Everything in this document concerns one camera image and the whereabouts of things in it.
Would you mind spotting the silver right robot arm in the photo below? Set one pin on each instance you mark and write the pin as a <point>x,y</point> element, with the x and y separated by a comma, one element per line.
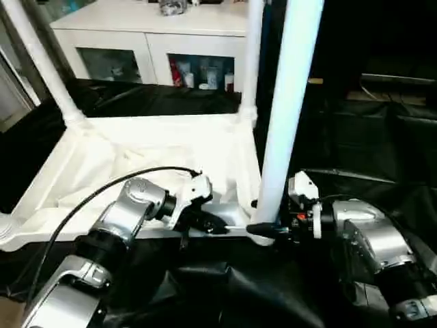
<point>372,239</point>

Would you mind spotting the silver metal rail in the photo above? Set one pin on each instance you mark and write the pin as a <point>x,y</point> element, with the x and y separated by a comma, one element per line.
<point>399,78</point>

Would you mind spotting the white plastic table top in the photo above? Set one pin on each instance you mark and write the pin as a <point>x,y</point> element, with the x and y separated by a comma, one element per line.
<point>136,150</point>

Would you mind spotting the white bottle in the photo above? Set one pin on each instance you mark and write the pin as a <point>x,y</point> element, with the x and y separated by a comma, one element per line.
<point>229,82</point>

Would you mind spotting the black mat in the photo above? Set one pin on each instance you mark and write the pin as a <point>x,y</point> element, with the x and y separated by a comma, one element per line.
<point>369,150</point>

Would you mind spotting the grey curtain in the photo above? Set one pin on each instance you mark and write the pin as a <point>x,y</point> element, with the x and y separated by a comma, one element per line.
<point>48,34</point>

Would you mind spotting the white cabinet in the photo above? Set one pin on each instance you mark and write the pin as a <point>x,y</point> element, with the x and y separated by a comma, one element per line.
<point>150,37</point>

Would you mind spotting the gold label plate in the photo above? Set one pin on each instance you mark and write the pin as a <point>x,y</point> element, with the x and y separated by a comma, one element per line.
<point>315,80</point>

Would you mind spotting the white plastic table leg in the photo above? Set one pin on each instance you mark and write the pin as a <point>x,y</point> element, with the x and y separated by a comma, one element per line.
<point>251,61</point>
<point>283,102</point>
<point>44,61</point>

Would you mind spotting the red bottle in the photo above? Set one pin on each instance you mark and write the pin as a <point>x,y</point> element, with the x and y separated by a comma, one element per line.
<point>176,72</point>

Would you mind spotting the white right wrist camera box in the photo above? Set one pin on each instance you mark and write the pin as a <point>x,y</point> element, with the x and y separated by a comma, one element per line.
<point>302,188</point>

